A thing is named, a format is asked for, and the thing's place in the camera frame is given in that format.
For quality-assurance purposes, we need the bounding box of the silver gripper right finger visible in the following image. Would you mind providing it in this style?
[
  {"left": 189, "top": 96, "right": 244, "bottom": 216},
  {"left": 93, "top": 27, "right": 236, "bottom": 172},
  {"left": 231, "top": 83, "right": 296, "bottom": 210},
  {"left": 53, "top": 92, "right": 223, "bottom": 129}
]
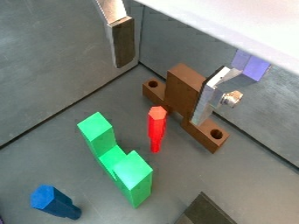
[{"left": 191, "top": 50, "right": 271, "bottom": 125}]

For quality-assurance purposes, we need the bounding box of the green U-shaped block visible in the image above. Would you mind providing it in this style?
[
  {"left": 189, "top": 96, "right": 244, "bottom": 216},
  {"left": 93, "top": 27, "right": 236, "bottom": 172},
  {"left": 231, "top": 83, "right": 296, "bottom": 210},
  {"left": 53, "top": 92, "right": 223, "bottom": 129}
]
[{"left": 77, "top": 112, "right": 153, "bottom": 208}]

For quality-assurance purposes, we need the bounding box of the brown cross-shaped block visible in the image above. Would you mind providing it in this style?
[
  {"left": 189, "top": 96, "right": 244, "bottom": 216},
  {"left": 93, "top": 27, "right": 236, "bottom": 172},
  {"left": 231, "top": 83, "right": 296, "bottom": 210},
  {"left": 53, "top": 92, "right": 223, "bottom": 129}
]
[{"left": 143, "top": 63, "right": 229, "bottom": 153}]

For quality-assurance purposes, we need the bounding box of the blue hexagonal peg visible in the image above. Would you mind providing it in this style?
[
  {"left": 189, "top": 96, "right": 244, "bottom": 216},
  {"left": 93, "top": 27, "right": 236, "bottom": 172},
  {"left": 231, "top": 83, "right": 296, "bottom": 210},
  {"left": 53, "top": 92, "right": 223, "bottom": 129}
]
[{"left": 31, "top": 185, "right": 81, "bottom": 220}]

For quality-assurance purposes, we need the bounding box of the red hexagonal peg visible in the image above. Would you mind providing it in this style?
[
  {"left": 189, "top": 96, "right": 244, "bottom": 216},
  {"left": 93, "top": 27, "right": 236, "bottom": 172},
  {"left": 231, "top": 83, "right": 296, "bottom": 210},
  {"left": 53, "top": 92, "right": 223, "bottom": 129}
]
[{"left": 148, "top": 106, "right": 167, "bottom": 153}]

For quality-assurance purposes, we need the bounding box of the dark grey block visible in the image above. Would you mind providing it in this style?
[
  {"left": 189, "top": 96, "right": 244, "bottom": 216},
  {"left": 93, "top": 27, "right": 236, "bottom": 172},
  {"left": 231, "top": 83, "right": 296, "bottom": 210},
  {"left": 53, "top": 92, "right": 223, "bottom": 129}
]
[{"left": 173, "top": 192, "right": 237, "bottom": 224}]

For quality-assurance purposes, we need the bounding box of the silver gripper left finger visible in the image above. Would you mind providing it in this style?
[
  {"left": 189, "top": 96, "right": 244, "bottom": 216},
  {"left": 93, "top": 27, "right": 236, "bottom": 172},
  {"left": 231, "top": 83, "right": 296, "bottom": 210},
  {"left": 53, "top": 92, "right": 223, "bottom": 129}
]
[{"left": 93, "top": 0, "right": 136, "bottom": 68}]

